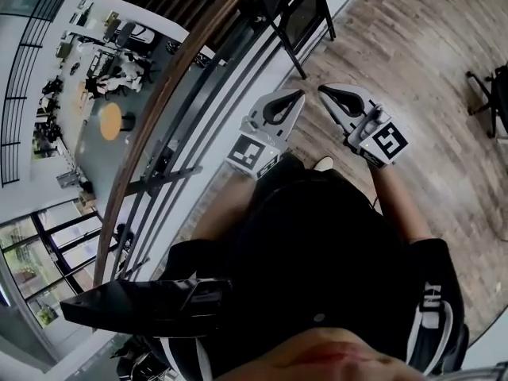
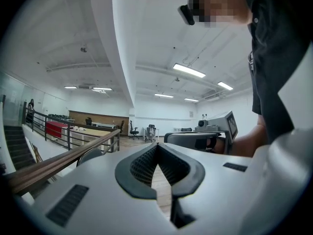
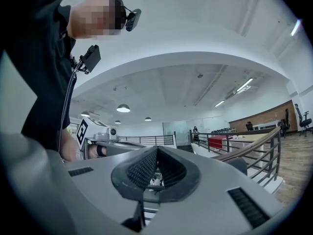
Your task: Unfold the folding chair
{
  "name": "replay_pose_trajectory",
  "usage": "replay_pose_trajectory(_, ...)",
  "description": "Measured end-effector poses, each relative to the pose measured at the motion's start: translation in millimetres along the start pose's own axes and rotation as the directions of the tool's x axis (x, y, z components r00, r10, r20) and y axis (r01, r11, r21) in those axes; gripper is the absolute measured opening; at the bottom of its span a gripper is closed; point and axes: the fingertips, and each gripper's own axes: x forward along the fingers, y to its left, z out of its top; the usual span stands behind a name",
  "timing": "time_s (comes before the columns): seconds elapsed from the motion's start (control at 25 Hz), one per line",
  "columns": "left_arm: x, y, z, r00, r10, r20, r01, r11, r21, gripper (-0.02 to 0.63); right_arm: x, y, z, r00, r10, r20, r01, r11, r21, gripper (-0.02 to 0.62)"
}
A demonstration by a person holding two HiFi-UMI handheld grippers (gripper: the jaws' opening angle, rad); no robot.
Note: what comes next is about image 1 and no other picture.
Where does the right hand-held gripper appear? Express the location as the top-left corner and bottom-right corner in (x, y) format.
(317, 82), (410, 171)

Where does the person's head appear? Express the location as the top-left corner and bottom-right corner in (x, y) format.
(214, 327), (433, 381)

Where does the black office chair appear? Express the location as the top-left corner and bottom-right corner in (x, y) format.
(465, 63), (508, 140)

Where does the person's black shirt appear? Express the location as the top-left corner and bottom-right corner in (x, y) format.
(156, 155), (471, 381)

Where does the black framed window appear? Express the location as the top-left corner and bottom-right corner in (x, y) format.
(0, 208), (105, 329)

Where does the orange round table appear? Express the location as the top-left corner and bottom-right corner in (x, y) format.
(98, 101), (123, 141)

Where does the long black balcony railing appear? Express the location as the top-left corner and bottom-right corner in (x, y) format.
(0, 0), (68, 188)

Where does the metal railing with wooden handrail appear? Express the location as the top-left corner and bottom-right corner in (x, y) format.
(91, 0), (346, 291)

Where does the black chest-mounted device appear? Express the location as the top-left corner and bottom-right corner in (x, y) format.
(59, 278), (234, 339)

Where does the person's left forearm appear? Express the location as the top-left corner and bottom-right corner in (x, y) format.
(189, 171), (259, 244)

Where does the black round stool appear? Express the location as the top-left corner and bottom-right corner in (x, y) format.
(118, 111), (138, 133)

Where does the person's right forearm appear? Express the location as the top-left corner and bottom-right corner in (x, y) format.
(368, 163), (433, 246)

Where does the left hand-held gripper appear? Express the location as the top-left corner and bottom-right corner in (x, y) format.
(224, 87), (306, 181)

